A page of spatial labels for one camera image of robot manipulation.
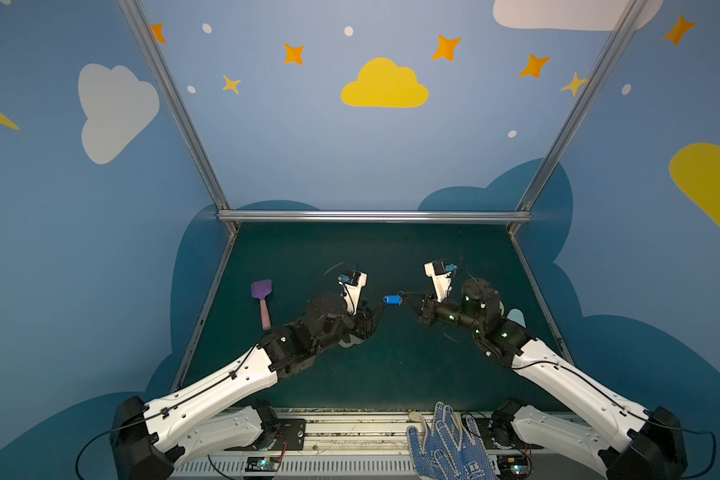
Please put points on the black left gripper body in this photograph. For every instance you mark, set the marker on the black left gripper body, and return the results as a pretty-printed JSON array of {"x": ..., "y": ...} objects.
[{"x": 365, "y": 317}]

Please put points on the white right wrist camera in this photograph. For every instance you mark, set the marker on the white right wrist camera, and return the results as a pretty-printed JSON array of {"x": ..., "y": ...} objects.
[{"x": 441, "y": 275}]

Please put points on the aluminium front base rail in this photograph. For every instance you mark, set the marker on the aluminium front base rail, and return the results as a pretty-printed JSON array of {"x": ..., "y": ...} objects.
[{"x": 384, "y": 444}]

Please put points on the light blue green toy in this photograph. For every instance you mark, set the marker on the light blue green toy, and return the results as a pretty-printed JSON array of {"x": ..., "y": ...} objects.
[{"x": 514, "y": 314}]

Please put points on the blue capped key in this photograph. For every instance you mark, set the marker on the blue capped key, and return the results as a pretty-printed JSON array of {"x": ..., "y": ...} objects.
[{"x": 392, "y": 300}]

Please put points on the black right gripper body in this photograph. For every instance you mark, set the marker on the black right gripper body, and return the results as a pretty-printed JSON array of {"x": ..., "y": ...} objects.
[{"x": 428, "y": 309}]

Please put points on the aluminium right corner post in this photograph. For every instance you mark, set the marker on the aluminium right corner post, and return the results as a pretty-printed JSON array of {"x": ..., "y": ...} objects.
[{"x": 622, "y": 33}]

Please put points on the left green circuit board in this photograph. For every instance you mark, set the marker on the left green circuit board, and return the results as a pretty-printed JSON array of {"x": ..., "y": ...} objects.
[{"x": 262, "y": 464}]

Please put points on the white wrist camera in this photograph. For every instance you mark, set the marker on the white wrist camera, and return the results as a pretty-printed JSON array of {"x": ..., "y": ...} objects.
[
  {"x": 441, "y": 275},
  {"x": 352, "y": 282}
]

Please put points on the blue dotted work glove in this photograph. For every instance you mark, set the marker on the blue dotted work glove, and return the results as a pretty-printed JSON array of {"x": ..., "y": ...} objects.
[{"x": 447, "y": 447}]

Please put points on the purple toy shovel pink handle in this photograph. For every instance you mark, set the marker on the purple toy shovel pink handle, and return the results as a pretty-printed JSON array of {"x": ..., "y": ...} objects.
[{"x": 260, "y": 290}]

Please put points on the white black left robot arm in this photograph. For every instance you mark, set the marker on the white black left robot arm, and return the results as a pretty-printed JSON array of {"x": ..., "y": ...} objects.
[{"x": 216, "y": 390}]

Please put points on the right green circuit board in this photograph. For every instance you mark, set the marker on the right green circuit board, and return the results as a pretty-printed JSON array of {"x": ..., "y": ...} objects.
[{"x": 513, "y": 467}]

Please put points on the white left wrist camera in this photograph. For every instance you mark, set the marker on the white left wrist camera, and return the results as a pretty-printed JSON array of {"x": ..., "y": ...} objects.
[{"x": 352, "y": 282}]

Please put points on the aluminium corner post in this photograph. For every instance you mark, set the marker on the aluminium corner post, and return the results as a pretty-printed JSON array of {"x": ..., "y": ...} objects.
[
  {"x": 149, "y": 46},
  {"x": 622, "y": 33}
]

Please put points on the green circuit board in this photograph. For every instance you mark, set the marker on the green circuit board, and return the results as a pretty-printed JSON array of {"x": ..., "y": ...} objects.
[
  {"x": 262, "y": 464},
  {"x": 513, "y": 467}
]

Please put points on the aluminium left corner post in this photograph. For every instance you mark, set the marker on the aluminium left corner post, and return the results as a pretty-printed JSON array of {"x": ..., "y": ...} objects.
[{"x": 149, "y": 46}]

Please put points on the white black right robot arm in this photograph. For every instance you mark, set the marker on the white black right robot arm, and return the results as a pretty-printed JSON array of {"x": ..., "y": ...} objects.
[{"x": 658, "y": 452}]

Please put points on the aluminium back frame rail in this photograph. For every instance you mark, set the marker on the aluminium back frame rail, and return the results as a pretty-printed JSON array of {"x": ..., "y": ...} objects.
[{"x": 417, "y": 217}]

